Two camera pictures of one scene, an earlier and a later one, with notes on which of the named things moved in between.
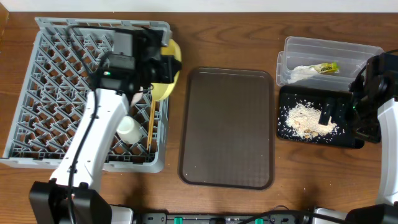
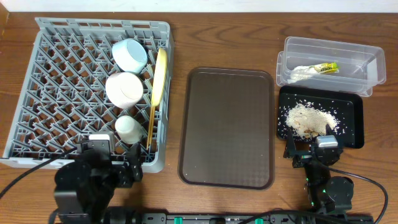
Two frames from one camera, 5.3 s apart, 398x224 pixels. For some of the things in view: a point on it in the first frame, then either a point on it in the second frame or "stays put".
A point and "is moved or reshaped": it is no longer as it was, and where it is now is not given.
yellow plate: [160, 91] is moved or reshaped
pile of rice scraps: [303, 118] stays put
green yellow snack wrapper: [328, 68] stays put
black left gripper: [170, 65] → [125, 169]
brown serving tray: [227, 129] stays put
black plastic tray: [298, 114] stays put
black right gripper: [344, 109] → [304, 156]
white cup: [129, 129] stays put
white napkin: [301, 72] stays put
